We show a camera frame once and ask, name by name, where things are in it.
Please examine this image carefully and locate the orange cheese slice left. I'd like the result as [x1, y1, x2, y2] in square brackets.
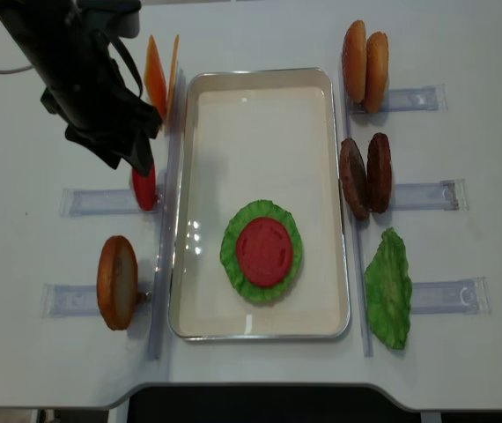
[144, 35, 167, 122]

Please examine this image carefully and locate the white rectangular tray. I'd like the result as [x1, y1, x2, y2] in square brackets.
[168, 68, 351, 341]

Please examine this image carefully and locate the green lettuce leaf on rack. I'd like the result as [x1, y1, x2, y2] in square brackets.
[364, 227, 412, 351]

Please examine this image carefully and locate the clear acrylic rack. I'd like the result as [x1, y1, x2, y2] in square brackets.
[60, 67, 187, 360]
[351, 84, 491, 357]

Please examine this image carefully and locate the sesame bun rack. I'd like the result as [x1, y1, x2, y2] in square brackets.
[342, 20, 366, 104]
[363, 32, 388, 114]

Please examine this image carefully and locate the sesame bun outer right rack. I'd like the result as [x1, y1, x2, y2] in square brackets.
[342, 20, 366, 104]

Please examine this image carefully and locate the clear acrylic right rack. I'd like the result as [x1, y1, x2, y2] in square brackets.
[351, 84, 491, 357]

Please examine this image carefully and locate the bun half left rack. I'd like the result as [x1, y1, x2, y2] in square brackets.
[96, 235, 138, 330]

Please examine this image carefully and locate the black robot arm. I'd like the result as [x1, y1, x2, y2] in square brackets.
[0, 1, 163, 176]

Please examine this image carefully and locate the orange cheese slice right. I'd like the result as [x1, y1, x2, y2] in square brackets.
[166, 34, 180, 130]

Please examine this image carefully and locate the orange cheese slice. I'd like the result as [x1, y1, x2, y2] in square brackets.
[144, 35, 167, 122]
[166, 34, 180, 130]

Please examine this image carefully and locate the brown meat patty inner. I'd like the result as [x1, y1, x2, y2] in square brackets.
[339, 137, 369, 221]

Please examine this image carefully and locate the brown meat patty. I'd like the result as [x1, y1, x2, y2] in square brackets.
[366, 132, 393, 213]
[339, 137, 369, 221]

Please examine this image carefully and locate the clear acrylic left rack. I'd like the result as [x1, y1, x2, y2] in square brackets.
[60, 67, 187, 360]

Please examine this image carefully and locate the sesame bun inner right rack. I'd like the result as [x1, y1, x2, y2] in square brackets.
[363, 32, 388, 114]

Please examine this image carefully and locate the green lettuce leaf on bun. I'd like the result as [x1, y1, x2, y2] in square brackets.
[219, 199, 303, 303]

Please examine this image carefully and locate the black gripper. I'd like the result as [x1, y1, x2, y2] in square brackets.
[42, 78, 163, 176]

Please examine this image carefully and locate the brown meat patty outer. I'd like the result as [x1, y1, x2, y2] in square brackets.
[366, 132, 393, 213]

